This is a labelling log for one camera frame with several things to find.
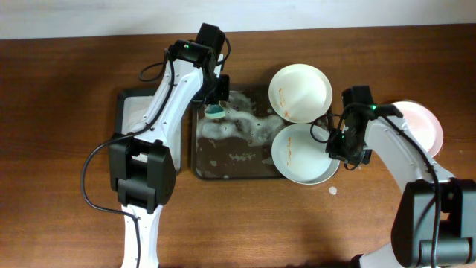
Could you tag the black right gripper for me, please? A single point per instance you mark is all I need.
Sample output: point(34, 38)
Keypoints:
point(343, 151)

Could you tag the cream plastic plate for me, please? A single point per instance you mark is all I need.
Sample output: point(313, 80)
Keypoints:
point(300, 93)

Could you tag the black soapy water tray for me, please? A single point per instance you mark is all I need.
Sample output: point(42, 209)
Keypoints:
point(131, 106)

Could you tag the green yellow sponge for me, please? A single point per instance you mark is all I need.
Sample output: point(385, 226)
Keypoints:
point(214, 111)

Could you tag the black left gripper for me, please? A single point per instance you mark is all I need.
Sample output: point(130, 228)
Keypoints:
point(222, 91)

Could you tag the dark brown tray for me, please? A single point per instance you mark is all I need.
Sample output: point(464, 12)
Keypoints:
point(237, 146)

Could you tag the pink plastic plate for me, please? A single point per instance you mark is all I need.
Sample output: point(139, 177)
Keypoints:
point(423, 125)

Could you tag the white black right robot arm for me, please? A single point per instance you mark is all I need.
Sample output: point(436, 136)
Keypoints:
point(435, 221)

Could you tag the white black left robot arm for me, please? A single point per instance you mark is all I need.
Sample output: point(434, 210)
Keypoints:
point(142, 171)

